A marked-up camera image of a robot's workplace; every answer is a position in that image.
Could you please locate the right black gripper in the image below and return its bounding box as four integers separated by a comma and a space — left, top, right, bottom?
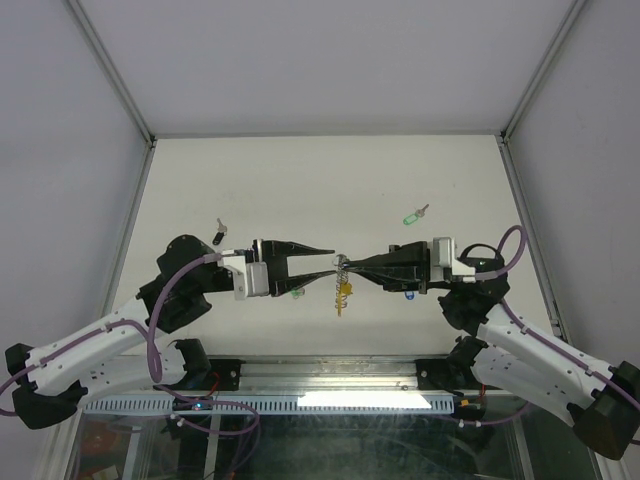
342, 241, 457, 295

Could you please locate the bright green tag key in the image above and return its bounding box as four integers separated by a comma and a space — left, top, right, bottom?
291, 288, 305, 299

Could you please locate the keyring with yellow handle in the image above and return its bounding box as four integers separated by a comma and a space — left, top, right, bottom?
334, 254, 352, 318

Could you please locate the black tag key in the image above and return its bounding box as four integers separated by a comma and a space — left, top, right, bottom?
212, 218, 228, 246

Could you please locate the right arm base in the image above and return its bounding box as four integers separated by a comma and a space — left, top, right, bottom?
414, 336, 488, 396

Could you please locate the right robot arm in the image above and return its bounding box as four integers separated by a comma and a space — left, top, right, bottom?
340, 237, 639, 460

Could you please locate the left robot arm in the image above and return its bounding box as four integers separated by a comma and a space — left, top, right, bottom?
1, 234, 326, 430

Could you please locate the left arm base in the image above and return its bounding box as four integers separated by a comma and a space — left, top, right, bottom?
163, 339, 243, 392

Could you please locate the light green tag key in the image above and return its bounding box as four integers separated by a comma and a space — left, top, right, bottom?
403, 204, 429, 226

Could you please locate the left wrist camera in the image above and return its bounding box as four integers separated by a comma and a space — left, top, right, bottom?
218, 249, 270, 301

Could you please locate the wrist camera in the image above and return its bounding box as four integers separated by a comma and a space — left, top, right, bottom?
218, 249, 270, 301
430, 237, 476, 283

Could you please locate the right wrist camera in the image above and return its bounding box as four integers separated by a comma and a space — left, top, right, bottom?
430, 237, 476, 283

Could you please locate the aluminium mounting rail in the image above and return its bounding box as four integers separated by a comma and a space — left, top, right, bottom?
187, 355, 483, 395

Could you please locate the white slotted cable duct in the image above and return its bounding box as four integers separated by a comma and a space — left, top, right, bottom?
84, 392, 454, 416

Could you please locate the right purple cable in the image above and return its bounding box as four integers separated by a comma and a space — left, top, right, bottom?
472, 224, 640, 446

